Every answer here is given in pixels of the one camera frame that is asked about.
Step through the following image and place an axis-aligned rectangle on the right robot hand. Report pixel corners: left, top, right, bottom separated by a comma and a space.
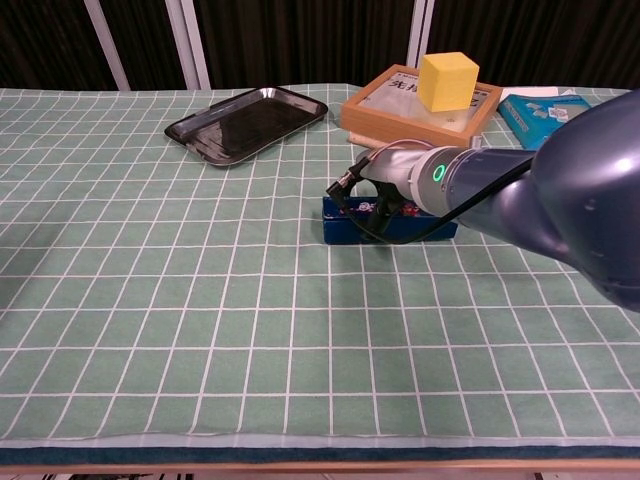
360, 145, 427, 222

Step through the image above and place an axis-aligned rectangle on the dark blue glasses case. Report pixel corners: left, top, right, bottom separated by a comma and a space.
319, 195, 459, 246

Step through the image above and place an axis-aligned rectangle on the clear printed plastic bag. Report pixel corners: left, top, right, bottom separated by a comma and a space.
363, 74, 490, 132

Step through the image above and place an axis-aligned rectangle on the yellow foam cube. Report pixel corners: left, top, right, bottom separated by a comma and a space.
417, 51, 481, 114

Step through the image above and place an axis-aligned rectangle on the blue cardboard package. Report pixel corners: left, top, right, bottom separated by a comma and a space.
497, 93, 596, 151

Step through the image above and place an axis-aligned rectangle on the white flat paper box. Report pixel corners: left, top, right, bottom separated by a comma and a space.
499, 85, 561, 101

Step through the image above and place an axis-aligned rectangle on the shiny metal tray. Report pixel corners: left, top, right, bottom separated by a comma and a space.
164, 85, 330, 169

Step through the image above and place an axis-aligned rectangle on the green checked tablecloth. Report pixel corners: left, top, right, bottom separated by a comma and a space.
0, 82, 640, 449

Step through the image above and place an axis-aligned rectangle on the wooden frame box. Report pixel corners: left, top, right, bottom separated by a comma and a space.
339, 63, 504, 151

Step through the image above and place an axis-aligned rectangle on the wide white partition post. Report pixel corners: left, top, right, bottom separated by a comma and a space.
164, 0, 212, 91

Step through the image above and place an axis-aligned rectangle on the thin white partition post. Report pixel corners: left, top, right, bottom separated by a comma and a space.
83, 0, 131, 92

